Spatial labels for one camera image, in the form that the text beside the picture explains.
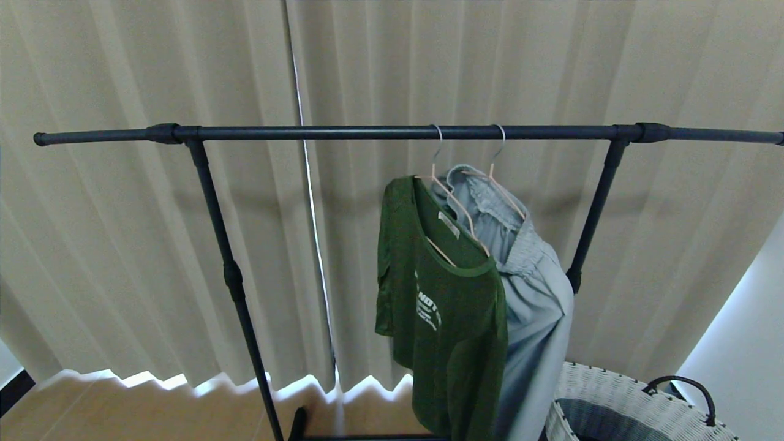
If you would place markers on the pink clothes hanger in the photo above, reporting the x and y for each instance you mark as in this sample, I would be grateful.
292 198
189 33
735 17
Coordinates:
491 168
432 171

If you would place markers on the green shirt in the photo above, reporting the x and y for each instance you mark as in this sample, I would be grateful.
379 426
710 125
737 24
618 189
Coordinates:
453 367

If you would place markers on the pale grey shorts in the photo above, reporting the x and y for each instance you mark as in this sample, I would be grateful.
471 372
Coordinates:
539 318

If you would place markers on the black clothes rack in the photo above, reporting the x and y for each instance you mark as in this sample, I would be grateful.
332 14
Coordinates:
306 132

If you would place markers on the white laundry basket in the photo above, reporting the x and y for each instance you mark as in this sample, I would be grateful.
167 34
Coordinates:
612 392

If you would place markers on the beige curtain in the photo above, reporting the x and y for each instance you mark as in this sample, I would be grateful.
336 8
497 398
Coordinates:
122 245

